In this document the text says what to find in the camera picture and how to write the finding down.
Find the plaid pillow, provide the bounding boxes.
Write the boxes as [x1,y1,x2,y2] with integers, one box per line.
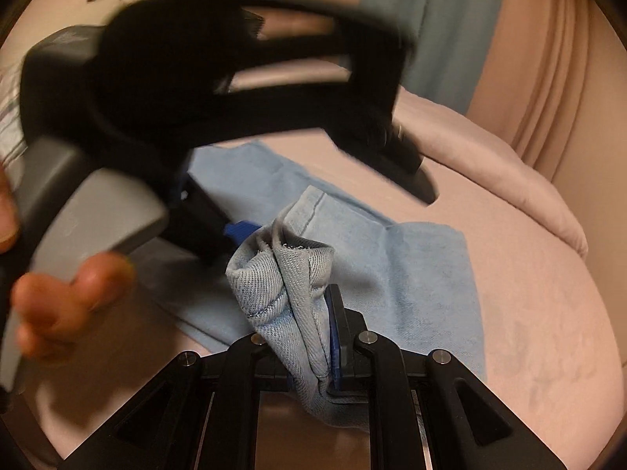
[0,63,27,166]

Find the person left hand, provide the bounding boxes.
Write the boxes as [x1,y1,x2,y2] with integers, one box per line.
[0,170,136,363]

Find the pink duvet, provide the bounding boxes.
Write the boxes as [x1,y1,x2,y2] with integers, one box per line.
[214,8,589,260]

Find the teal curtain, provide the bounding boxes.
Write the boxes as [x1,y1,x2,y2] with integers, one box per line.
[361,0,503,114]

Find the pink curtain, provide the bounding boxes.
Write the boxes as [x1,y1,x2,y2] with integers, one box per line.
[248,0,627,183]

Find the light blue denim pants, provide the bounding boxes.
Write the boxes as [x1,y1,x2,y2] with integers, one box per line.
[133,142,487,428]

